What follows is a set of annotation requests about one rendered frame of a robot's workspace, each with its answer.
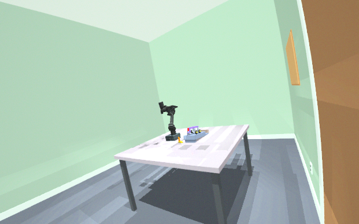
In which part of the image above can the light blue ramp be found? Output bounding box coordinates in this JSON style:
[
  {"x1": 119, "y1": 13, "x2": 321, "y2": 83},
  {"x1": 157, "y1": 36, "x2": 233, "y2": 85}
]
[{"x1": 183, "y1": 129, "x2": 209, "y2": 143}]

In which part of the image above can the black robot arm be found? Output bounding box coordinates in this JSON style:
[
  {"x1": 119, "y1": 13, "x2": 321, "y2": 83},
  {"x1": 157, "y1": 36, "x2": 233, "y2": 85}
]
[{"x1": 158, "y1": 102, "x2": 177, "y2": 135}]

